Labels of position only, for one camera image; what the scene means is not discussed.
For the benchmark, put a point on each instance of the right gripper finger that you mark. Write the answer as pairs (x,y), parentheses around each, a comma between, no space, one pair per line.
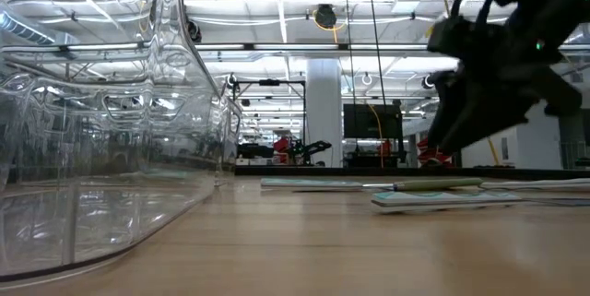
(444,98)
(498,102)

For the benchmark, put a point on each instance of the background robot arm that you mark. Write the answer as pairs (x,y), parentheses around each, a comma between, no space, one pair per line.
(313,147)

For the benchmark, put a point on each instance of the black white ceiling reel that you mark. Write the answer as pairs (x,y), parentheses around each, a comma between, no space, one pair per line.
(426,83)
(230,81)

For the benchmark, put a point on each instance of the red storage bins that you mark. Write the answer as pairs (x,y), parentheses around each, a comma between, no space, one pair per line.
(426,155)

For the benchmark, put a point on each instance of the black monitor screen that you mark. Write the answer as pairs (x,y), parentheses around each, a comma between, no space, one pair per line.
(369,121)

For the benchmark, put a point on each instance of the white square column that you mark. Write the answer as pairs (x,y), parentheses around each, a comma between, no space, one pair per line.
(324,111)

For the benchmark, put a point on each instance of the black table frame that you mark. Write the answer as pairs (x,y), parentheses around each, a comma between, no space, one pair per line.
(322,171)

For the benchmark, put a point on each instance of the black gantry frame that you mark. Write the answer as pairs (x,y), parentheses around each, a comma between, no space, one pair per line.
(269,82)

